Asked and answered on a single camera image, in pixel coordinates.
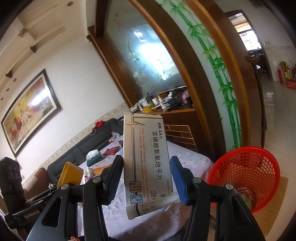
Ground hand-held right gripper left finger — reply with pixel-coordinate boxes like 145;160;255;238
28;155;124;241

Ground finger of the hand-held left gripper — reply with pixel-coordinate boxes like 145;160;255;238
24;187;58;205

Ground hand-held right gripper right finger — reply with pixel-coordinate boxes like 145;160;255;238
170;156;266;241

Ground yellow box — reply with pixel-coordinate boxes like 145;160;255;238
57;161;84;188

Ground white medicine box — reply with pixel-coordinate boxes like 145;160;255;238
123;112;179;220

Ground red plastic basket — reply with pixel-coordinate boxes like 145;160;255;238
207;146;281;214

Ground orange packet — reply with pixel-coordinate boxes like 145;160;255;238
94;164;112;175

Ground brown armchair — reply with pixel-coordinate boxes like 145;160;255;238
22;168;50;200

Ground floral tablecloth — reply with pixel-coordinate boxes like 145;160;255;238
76;137;214;239

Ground red flat packet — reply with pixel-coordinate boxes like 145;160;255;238
103;146;122;156

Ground green tissue box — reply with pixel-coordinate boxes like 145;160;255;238
86;149;103;167

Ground white plastic bag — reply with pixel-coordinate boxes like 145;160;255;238
111;131;124;142

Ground dark grey sofa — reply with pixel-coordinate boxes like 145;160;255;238
47;118;124;183

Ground green crumpled wrapper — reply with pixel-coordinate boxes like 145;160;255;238
238;189;255;209

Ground framed painting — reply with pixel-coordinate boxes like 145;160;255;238
1;69;62;158

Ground black bag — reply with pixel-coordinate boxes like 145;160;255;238
166;93;185;109

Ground pink bag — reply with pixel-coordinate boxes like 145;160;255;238
181;90;191;105

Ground wooden partition cabinet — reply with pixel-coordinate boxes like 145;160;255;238
87;0;263;163

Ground frosted glass panel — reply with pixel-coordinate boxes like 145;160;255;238
105;0;185;105

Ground bamboo print glass panel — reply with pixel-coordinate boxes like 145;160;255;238
155;0;242;151

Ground red gold decorations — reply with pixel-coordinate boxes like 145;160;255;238
279;61;296;90

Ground wooden slatted frame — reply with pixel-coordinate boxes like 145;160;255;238
163;125;198;153

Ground wooden stair post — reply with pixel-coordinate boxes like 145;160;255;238
246;56;266;149

